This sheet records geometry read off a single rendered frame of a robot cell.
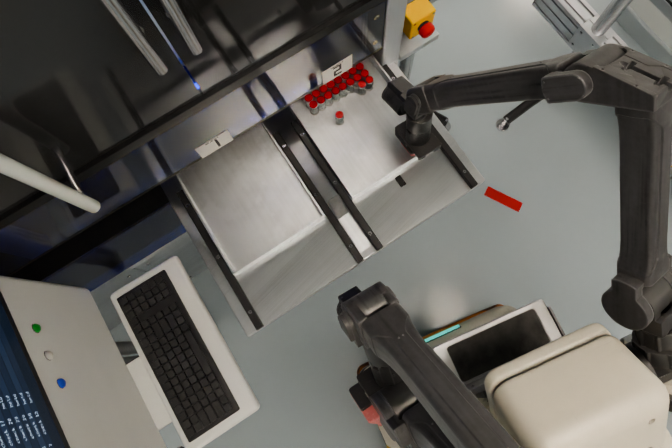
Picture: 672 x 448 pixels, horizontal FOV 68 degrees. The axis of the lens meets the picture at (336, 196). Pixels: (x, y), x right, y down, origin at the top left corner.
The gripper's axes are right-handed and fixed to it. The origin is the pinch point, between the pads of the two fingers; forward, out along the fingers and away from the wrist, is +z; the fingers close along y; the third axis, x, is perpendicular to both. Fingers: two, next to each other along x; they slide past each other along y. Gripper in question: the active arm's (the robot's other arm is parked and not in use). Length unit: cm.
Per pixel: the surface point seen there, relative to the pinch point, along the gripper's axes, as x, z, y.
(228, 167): 41.8, -1.3, 23.9
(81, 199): 66, -37, 12
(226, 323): 79, 89, 16
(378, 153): 7.5, 1.0, 5.9
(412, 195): 6.5, 3.3, -7.8
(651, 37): -143, 78, 18
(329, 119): 12.9, -1.1, 20.7
